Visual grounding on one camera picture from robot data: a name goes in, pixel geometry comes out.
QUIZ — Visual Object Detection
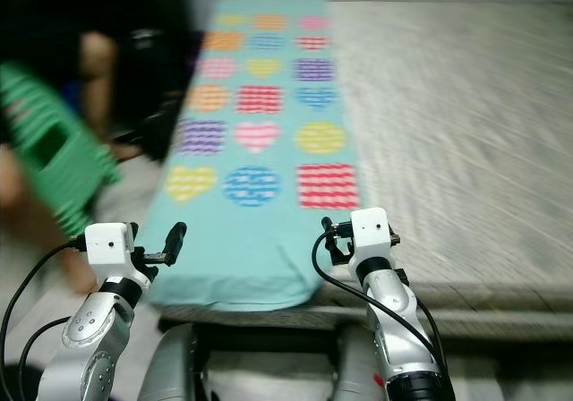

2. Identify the grey robot leg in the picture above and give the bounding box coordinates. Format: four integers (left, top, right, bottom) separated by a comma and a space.
331, 323, 392, 401
139, 323, 203, 401

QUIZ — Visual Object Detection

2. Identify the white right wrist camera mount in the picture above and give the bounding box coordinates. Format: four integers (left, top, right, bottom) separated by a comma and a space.
348, 208, 395, 272

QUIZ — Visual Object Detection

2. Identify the white quilted mattress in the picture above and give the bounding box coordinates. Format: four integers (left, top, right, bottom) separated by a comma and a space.
157, 1, 573, 341

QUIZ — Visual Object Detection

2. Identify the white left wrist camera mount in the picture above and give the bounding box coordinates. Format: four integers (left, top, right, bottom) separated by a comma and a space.
84, 223, 141, 281

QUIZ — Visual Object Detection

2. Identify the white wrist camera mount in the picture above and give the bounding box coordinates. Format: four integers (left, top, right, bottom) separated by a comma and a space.
84, 223, 141, 281
348, 208, 395, 272

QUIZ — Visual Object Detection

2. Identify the grey left robot leg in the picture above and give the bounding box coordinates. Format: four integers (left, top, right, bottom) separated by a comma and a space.
139, 323, 203, 401

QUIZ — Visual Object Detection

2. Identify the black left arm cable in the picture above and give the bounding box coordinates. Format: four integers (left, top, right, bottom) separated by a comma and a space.
17, 316, 73, 401
0, 238, 89, 401

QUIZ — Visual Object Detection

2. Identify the grey right robot leg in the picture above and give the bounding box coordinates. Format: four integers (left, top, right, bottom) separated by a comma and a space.
331, 323, 392, 401

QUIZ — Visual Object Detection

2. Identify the green plastic stool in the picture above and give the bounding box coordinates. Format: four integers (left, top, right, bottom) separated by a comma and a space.
0, 61, 123, 234

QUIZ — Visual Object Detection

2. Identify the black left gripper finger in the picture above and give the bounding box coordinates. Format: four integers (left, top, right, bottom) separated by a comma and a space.
163, 222, 188, 264

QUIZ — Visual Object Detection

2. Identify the teal heart print sheet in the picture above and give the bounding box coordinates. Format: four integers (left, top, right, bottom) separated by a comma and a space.
146, 0, 365, 312

